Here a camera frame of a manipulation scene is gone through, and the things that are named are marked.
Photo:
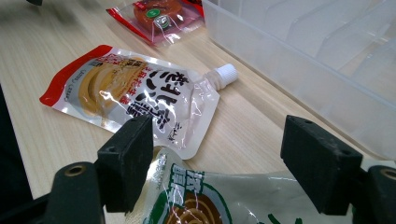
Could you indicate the clear plastic storage bin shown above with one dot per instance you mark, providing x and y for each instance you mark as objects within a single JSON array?
[{"x": 311, "y": 46}]

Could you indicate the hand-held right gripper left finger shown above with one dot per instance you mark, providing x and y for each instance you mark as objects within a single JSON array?
[{"x": 127, "y": 161}]

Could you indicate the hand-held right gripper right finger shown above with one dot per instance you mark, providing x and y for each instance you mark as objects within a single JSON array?
[{"x": 320, "y": 168}]

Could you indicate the red and white sauce pouch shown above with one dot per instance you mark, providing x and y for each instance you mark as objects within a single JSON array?
[{"x": 124, "y": 87}]

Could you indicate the red clear snack packet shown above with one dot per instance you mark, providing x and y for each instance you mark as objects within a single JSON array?
[{"x": 155, "y": 18}]

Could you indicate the green and white sauce pouch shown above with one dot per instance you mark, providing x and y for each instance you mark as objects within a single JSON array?
[{"x": 249, "y": 199}]

